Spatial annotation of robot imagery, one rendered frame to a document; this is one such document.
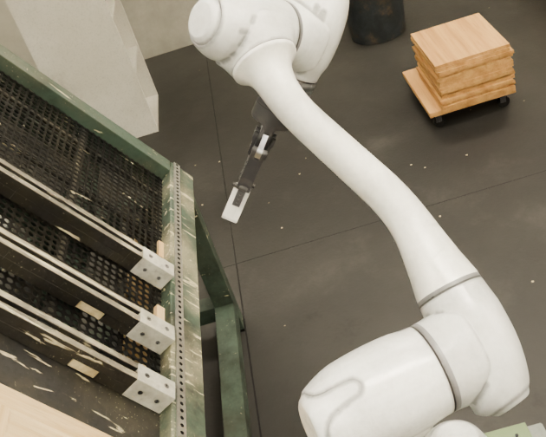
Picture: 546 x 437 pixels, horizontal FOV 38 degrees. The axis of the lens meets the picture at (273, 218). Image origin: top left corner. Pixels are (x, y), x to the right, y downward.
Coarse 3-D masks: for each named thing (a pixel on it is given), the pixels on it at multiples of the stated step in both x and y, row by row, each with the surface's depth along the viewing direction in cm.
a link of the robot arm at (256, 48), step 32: (224, 0) 111; (256, 0) 114; (192, 32) 113; (224, 32) 110; (256, 32) 112; (288, 32) 115; (224, 64) 115; (256, 64) 113; (288, 64) 114; (288, 96) 112; (288, 128) 115; (320, 128) 113; (352, 160) 114; (384, 192) 116; (416, 224) 115; (416, 256) 114; (448, 256) 113; (416, 288) 114; (448, 288) 111
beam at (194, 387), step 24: (168, 192) 303; (192, 192) 316; (168, 216) 290; (192, 216) 301; (168, 240) 277; (192, 240) 287; (192, 264) 275; (168, 288) 255; (192, 288) 263; (168, 312) 245; (192, 312) 253; (192, 336) 243; (168, 360) 228; (192, 360) 234; (192, 384) 226; (168, 408) 212; (192, 408) 218; (168, 432) 206; (192, 432) 211
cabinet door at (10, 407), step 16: (0, 384) 179; (0, 400) 176; (16, 400) 179; (32, 400) 183; (0, 416) 173; (16, 416) 176; (32, 416) 179; (48, 416) 182; (64, 416) 186; (0, 432) 170; (16, 432) 173; (32, 432) 176; (48, 432) 180; (64, 432) 183; (80, 432) 186; (96, 432) 190
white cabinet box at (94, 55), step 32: (32, 0) 494; (64, 0) 496; (96, 0) 499; (32, 32) 505; (64, 32) 507; (96, 32) 510; (128, 32) 572; (64, 64) 519; (96, 64) 522; (128, 64) 524; (96, 96) 534; (128, 96) 537; (128, 128) 550
